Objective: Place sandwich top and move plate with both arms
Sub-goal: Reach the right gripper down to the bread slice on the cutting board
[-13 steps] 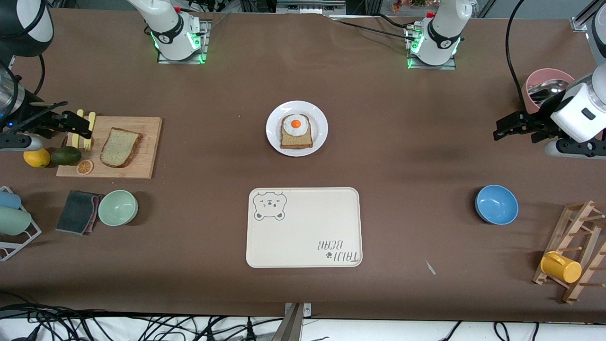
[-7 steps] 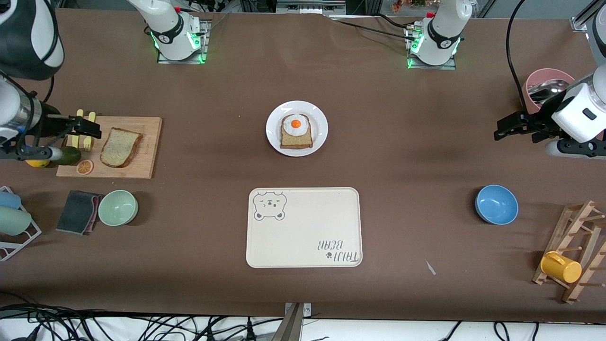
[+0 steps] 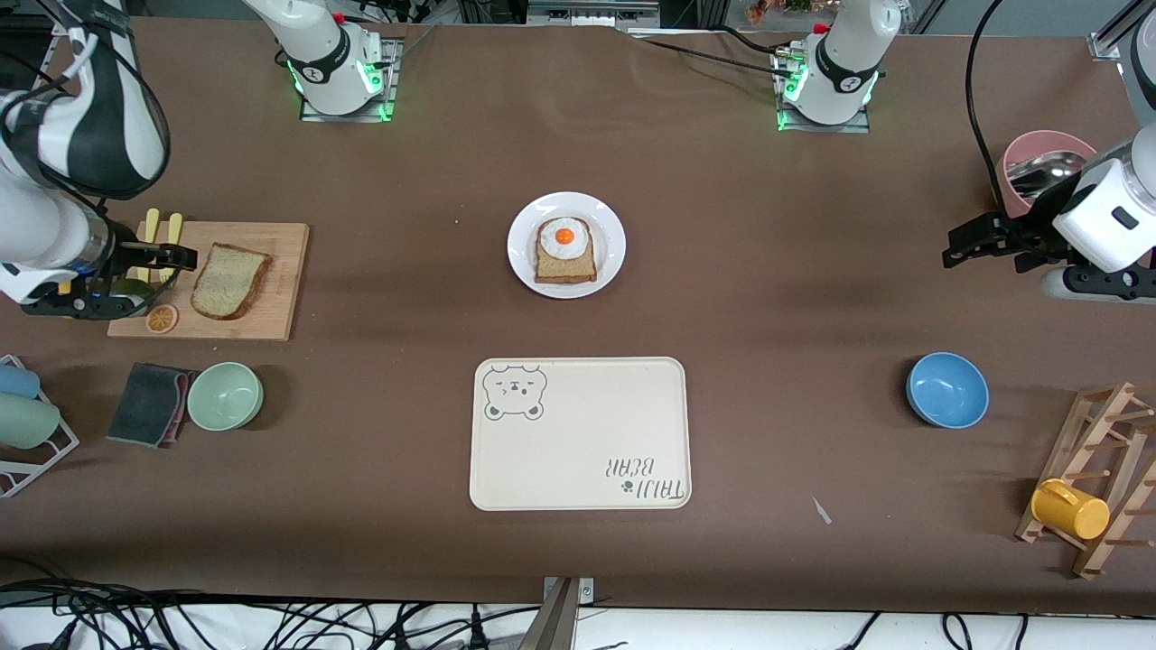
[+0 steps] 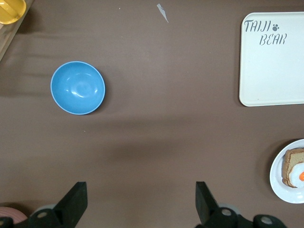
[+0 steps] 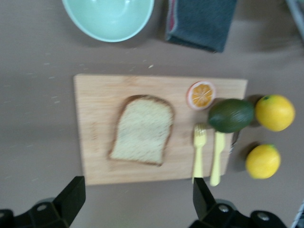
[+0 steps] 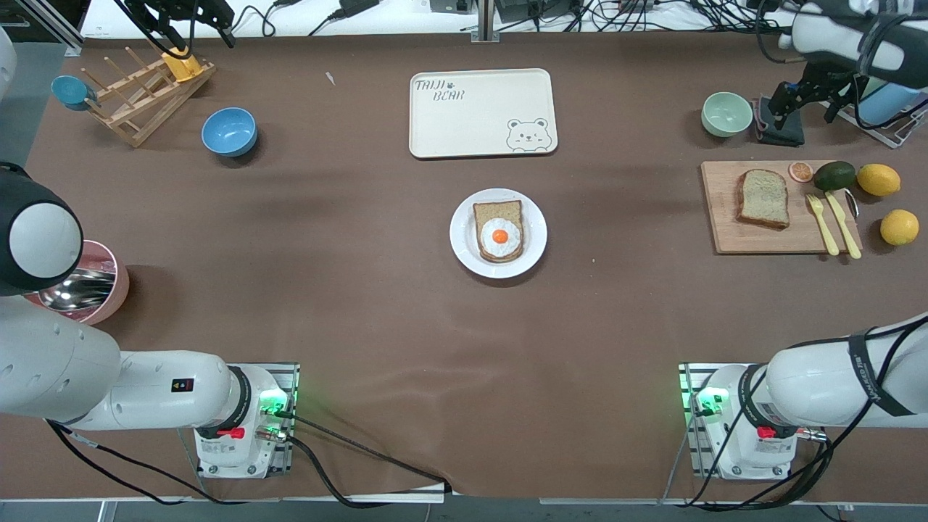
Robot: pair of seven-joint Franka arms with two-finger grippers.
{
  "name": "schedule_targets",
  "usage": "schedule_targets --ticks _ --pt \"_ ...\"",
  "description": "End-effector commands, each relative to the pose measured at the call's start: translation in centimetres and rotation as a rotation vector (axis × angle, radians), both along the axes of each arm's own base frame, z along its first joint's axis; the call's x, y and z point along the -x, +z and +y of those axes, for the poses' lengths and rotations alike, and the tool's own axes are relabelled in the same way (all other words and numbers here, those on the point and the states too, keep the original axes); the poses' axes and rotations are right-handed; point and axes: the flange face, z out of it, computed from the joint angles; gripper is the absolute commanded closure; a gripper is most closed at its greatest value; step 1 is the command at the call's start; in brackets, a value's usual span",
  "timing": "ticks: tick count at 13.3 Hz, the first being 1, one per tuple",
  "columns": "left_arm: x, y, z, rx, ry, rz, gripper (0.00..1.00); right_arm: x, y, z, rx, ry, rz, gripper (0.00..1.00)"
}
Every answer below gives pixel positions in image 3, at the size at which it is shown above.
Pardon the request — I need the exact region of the plain bread slice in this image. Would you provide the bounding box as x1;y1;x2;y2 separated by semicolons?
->
190;242;275;321

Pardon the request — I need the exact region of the round white plate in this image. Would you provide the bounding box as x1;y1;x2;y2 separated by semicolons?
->
507;191;627;300

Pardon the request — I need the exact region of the yellow plastic fork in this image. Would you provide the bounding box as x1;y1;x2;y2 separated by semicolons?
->
160;213;183;290

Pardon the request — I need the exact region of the yellow plastic knife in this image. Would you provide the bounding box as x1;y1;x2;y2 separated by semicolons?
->
135;209;161;283

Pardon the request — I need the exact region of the metal spoon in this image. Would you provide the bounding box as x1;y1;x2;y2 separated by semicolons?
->
1007;150;1088;201

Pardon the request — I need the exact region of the pink bowl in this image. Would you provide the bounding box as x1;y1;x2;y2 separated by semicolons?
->
997;130;1098;218

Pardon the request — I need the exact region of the wooden cutting board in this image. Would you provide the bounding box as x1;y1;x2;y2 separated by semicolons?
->
107;221;311;342

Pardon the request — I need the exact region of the grey and pink folded cloth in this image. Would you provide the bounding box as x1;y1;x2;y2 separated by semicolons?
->
106;362;198;450

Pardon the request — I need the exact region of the light green bowl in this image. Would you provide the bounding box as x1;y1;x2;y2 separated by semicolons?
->
186;361;265;432

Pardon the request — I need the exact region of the blue bowl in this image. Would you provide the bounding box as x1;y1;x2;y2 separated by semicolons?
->
906;351;991;430

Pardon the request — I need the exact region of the light blue cup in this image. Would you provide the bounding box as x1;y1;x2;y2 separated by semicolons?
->
0;363;42;400

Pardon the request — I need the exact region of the pale green cup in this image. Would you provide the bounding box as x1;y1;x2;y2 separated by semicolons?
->
0;394;61;450

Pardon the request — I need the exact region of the wooden cup rack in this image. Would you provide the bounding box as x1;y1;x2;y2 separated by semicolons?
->
1014;381;1156;580

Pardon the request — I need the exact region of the yellow cup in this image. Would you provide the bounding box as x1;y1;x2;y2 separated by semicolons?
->
1030;478;1112;541

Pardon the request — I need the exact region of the bread slice under egg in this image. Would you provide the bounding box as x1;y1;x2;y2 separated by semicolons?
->
534;217;599;285

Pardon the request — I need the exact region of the fried egg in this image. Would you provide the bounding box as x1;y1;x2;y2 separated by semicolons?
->
539;218;591;261

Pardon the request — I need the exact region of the beige bear print tray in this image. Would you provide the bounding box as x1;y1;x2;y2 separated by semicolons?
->
469;357;693;513

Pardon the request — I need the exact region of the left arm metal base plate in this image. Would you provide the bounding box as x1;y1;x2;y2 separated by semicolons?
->
773;45;872;135

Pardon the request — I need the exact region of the white wire rack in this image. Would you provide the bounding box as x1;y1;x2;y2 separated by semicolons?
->
0;354;80;499

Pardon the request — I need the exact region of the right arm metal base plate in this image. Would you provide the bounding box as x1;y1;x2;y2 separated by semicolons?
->
300;36;400;123

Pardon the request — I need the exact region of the black cable on table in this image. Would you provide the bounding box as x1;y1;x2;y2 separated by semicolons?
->
620;25;800;82

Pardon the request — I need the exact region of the black floor cable bundle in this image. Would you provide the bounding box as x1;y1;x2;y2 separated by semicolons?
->
0;578;543;650

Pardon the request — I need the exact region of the metal clamp bracket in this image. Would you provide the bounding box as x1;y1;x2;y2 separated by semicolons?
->
517;576;596;650

